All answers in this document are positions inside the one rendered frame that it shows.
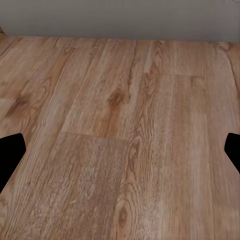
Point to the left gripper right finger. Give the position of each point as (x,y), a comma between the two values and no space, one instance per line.
(232,148)

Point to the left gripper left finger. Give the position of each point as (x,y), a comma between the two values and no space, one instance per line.
(12,149)

